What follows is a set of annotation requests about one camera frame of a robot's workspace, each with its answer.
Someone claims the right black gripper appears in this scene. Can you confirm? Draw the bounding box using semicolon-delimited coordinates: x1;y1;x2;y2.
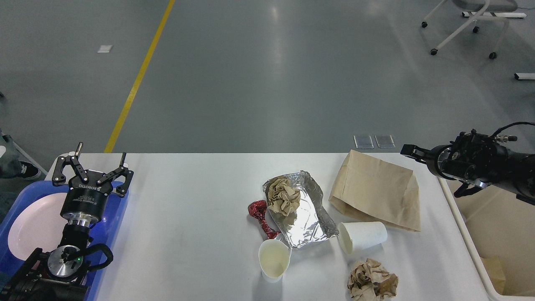
400;144;453;180

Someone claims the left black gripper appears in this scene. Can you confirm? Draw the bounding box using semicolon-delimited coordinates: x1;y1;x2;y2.
52;143;134;226

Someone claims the pink plate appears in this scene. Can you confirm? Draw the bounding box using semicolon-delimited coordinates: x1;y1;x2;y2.
8;192;67;260

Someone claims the brown paper bag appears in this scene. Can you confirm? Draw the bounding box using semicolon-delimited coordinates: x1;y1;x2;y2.
329;150;422;232

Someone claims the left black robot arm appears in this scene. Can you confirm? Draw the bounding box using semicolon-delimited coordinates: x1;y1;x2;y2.
1;143;134;301

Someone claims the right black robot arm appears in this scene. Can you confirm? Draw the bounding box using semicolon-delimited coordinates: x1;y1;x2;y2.
400;127;535;204

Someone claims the right floor socket plate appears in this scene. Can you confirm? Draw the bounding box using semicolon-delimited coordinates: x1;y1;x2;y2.
374;135;396;148

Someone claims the floor socket plate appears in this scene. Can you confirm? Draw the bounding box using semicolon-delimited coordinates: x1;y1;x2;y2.
374;135;396;148
353;135;375;149

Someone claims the left floor socket plate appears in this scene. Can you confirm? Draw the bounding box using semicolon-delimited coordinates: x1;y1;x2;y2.
353;135;375;149

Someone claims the person's shoe and leg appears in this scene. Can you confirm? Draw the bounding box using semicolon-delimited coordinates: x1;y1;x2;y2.
0;133;41;181

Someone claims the white plastic bin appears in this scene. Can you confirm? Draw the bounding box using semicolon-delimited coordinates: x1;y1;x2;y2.
439;179;535;301

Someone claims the white paper cup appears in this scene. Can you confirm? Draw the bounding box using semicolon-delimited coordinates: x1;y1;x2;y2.
337;222;387;255

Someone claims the white floor bar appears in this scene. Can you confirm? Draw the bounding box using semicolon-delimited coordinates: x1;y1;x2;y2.
514;72;535;81

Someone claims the brown paper in bin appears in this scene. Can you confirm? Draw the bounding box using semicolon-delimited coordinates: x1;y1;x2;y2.
480;256;507;295

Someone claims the crumpled brown paper ball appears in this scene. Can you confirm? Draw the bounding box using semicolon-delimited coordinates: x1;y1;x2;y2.
347;258;399;301

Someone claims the aluminium foil tray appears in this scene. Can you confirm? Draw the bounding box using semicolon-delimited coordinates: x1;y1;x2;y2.
262;170;339;249

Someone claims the crumpled brown paper in foil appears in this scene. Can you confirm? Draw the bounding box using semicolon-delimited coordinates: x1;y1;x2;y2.
266;177;301;217

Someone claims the white bar behind chair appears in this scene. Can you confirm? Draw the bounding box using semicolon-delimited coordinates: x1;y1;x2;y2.
461;11;527;19

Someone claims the white office chair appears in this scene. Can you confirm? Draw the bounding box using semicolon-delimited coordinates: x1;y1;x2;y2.
430;0;518;59

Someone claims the red foil wrapper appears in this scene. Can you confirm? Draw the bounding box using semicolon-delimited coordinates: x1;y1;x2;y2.
248;200;280;239

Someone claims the cream cup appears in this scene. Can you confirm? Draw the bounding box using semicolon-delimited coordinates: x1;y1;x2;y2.
258;239;292;283

